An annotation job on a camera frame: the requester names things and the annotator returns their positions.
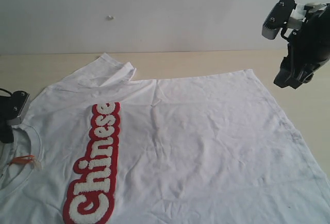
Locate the white t-shirt red lettering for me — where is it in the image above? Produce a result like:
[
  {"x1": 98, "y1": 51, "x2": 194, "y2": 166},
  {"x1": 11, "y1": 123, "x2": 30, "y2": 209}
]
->
[{"x1": 1, "y1": 54, "x2": 329, "y2": 223}]

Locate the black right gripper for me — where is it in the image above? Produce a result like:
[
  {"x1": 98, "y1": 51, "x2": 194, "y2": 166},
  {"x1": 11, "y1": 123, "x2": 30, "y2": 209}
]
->
[{"x1": 273, "y1": 3, "x2": 329, "y2": 89}]

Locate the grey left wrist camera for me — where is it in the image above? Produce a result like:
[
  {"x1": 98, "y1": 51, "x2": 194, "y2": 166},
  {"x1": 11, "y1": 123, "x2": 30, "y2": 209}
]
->
[{"x1": 7, "y1": 91, "x2": 30, "y2": 126}]

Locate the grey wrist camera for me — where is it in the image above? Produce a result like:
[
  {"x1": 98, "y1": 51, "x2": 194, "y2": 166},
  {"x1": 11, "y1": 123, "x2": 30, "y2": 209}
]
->
[
  {"x1": 261, "y1": 0, "x2": 296, "y2": 40},
  {"x1": 7, "y1": 91, "x2": 30, "y2": 126}
]

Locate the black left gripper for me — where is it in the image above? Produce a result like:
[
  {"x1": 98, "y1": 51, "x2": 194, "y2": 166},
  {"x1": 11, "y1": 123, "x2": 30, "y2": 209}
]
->
[{"x1": 1, "y1": 88, "x2": 15, "y2": 144}]

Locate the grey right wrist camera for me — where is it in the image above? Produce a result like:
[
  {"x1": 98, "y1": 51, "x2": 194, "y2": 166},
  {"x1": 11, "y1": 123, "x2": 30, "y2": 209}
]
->
[{"x1": 261, "y1": 0, "x2": 296, "y2": 40}]

